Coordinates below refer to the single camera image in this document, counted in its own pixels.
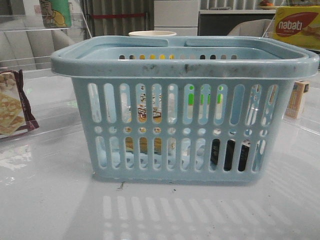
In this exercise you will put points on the black tissue pack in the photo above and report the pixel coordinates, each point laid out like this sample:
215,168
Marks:
229,153

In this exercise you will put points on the clear acrylic left shelf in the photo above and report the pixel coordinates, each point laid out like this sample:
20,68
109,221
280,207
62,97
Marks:
26,44

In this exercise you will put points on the maroon cracker snack packet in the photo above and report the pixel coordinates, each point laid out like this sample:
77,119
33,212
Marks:
16,116

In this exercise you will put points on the light blue plastic basket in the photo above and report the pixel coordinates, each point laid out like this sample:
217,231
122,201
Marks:
213,87

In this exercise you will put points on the yellow nabati wafer box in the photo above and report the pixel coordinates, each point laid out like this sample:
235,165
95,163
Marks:
298,25

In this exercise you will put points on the clear acrylic shelf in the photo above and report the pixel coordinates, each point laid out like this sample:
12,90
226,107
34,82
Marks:
310,117
26,44

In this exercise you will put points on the small orange carton box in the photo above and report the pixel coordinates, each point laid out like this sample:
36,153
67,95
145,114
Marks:
297,99

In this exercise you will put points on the clear acrylic right shelf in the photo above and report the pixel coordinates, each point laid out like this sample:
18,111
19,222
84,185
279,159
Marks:
310,117

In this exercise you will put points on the green cartoon printed bottle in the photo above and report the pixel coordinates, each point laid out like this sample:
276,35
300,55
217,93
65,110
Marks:
55,13

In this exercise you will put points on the yellow popcorn paper cup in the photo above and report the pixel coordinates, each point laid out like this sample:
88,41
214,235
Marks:
152,33

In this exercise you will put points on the white cabinet in background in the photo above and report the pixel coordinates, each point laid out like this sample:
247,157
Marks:
179,16

